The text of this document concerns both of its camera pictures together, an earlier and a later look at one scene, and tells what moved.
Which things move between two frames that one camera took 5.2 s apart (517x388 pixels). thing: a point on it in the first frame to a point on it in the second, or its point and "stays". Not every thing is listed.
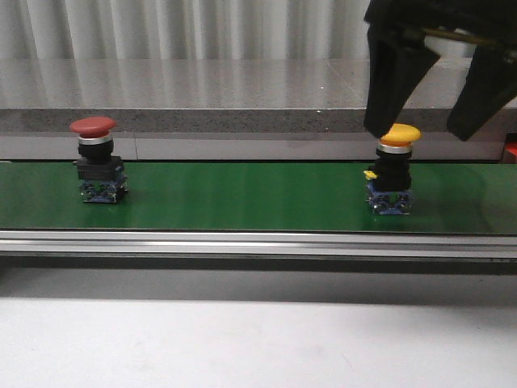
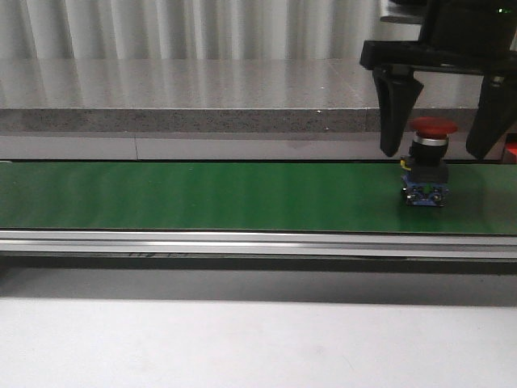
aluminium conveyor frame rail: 258,243 stays
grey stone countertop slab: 211,95 stays
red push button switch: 102,175 to 426,177
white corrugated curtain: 196,29 stays
